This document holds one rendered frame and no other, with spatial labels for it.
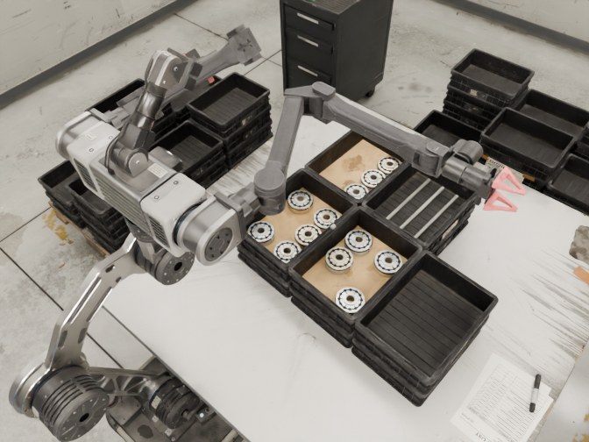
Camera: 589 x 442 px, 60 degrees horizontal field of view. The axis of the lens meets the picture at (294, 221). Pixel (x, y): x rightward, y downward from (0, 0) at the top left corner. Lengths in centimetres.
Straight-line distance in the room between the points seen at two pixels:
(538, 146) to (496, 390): 155
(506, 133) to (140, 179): 225
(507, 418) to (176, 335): 117
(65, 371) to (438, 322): 120
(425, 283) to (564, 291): 57
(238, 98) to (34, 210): 146
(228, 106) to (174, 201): 195
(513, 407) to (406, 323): 44
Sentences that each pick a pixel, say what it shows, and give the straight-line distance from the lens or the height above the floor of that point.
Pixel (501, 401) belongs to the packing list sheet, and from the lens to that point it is 193.
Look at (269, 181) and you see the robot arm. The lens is 126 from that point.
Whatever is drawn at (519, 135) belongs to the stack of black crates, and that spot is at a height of 49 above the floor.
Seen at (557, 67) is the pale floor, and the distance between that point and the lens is 466.
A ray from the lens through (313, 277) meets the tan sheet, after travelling 188.
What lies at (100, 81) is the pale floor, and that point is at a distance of 443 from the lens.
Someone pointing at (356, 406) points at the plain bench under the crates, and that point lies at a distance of 183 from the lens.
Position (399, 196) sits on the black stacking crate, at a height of 83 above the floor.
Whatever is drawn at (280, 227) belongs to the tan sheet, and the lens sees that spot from 202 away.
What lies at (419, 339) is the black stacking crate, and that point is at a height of 83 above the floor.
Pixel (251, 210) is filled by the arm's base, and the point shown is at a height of 147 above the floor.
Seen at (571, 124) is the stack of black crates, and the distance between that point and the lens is 350.
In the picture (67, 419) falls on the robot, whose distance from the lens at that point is 169.
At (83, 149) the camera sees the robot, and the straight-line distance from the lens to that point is 142.
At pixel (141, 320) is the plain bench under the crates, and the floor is 70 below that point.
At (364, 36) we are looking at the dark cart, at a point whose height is 62.
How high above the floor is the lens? 242
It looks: 51 degrees down
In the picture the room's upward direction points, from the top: 2 degrees counter-clockwise
